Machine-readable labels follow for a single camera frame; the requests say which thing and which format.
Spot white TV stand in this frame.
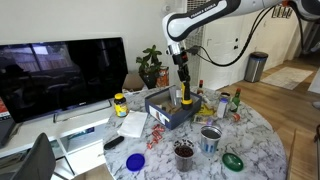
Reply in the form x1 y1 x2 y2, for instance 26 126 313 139
0 99 116 178

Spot wooden blocks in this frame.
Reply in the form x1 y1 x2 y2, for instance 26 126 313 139
163 102 183 114

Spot small jar red lid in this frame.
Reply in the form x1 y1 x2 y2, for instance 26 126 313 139
231 112 242 123

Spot black flat screen TV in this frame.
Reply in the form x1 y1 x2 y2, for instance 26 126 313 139
0 36 129 124

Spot green potted plant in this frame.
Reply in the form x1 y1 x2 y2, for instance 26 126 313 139
135 44 164 89

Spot steel trash can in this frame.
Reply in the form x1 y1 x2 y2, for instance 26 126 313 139
244 51 269 84

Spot red candy wrapper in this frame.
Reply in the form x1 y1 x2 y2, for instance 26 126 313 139
151 123 167 134
151 130 163 140
146 139 158 150

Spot green round lid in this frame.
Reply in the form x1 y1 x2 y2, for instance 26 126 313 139
221 152 245 173

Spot open cardboard box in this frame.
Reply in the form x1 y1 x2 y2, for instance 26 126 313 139
122 73 146 94

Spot yellow label vitamin bottle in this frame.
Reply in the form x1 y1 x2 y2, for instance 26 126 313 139
113 93 129 118

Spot dark bottle yellow cap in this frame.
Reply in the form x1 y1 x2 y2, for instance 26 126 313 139
180 80 194 111

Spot dark grey chair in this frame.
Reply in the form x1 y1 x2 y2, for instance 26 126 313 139
0 132 57 180

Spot white bottle blue cap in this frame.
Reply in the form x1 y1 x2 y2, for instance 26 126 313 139
216 97 230 119

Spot blue round lid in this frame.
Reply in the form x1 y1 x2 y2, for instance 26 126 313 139
125 153 146 172

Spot cup of coffee beans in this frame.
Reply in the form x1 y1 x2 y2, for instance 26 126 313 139
173 139 195 173

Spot white panel door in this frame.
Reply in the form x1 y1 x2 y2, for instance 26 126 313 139
203 14 249 86

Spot patterned floor rug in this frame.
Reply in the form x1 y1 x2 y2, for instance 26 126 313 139
260 66 314 91

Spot black remote control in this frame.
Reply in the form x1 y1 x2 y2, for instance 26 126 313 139
103 135 125 151

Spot open metal can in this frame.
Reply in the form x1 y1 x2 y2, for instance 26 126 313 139
200 125 223 158

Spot purple snack packet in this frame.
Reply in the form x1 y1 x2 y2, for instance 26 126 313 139
193 114 214 126

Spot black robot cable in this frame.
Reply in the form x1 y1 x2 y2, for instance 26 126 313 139
189 1 306 68

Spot green glass bottle red cap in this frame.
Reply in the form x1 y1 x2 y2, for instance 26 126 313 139
229 87 242 113

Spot yellow thank you card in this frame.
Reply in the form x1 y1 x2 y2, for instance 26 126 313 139
194 103 216 118

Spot orange Jenga box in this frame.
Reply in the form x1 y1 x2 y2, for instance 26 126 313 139
156 65 170 88

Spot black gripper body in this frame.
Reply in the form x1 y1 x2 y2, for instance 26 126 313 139
171 49 192 74

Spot brown sauce bottle red cap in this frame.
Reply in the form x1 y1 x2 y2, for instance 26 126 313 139
196 79 205 96

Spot navy blue shoe box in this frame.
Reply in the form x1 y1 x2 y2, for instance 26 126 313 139
144 89 203 131

